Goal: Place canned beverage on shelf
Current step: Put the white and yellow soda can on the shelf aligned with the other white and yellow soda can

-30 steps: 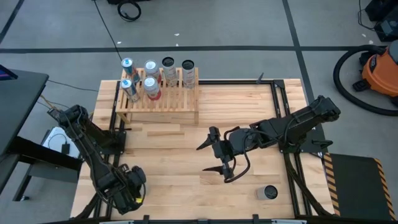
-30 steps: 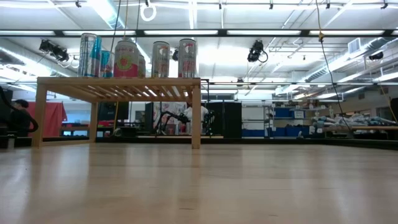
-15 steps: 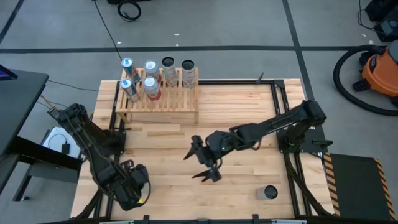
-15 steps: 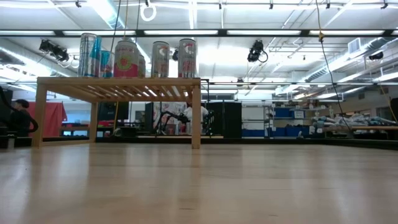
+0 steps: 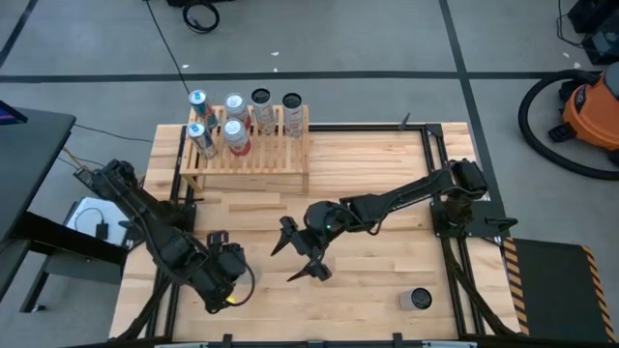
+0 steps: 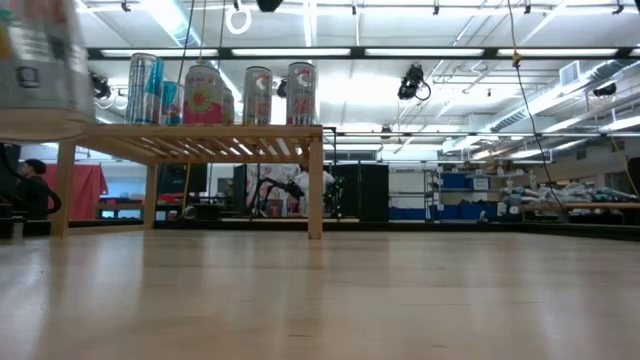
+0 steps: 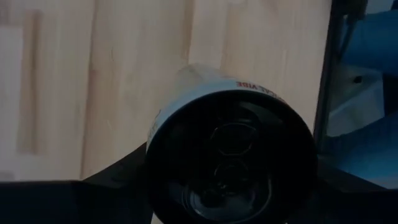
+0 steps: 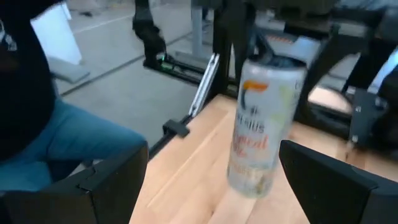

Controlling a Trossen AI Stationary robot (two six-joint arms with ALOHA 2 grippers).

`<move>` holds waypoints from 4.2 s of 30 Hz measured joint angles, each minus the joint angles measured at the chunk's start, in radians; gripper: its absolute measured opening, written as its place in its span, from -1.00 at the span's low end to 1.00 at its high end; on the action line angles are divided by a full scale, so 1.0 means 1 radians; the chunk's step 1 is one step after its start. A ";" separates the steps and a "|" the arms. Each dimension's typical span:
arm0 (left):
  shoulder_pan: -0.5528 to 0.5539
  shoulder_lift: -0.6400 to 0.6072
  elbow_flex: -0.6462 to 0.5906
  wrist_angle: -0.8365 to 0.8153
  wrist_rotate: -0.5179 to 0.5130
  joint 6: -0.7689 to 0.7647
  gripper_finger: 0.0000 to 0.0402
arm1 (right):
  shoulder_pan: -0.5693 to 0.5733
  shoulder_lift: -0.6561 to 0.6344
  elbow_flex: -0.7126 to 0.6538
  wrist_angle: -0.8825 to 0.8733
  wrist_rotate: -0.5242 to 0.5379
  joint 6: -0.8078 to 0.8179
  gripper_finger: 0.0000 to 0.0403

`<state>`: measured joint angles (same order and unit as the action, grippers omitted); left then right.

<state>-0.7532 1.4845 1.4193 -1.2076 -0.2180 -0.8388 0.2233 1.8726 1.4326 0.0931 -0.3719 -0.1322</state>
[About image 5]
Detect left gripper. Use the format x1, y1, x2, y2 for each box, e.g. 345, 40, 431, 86
205, 230, 251, 291

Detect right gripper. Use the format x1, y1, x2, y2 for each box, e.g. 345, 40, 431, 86
269, 202, 347, 282

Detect blue silver Red Bull can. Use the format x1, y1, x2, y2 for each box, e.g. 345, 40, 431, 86
188, 89, 219, 131
187, 122, 219, 160

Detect pink white Spindrift can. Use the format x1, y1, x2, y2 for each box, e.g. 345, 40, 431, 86
221, 118, 252, 158
224, 92, 252, 131

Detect wooden slatted shelf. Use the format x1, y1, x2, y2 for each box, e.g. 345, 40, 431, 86
179, 104, 310, 194

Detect white box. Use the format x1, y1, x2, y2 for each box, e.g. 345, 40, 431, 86
64, 196, 133, 247

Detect black desk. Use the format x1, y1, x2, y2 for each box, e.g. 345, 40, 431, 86
0, 101, 130, 313

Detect monitor with blue screen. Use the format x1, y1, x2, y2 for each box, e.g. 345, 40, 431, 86
0, 100, 29, 127

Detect black hazard-striped floor mat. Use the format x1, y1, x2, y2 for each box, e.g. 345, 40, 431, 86
502, 237, 618, 344

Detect orange shop vacuum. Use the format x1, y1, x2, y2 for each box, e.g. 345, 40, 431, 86
548, 62, 619, 165
517, 70, 619, 182

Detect black equipment cases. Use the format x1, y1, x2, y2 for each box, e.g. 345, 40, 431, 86
566, 0, 619, 67

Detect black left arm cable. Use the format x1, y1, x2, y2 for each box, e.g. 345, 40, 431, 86
224, 263, 256, 308

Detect black aluminium table frame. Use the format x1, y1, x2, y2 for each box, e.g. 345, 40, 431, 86
115, 123, 521, 348

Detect thin black floor cable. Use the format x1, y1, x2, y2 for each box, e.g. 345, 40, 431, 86
74, 124, 155, 144

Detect long black floor cable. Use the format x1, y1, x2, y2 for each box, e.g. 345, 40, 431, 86
144, 0, 193, 96

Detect coiled black cable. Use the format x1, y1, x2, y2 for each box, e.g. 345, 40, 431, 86
182, 1, 221, 35

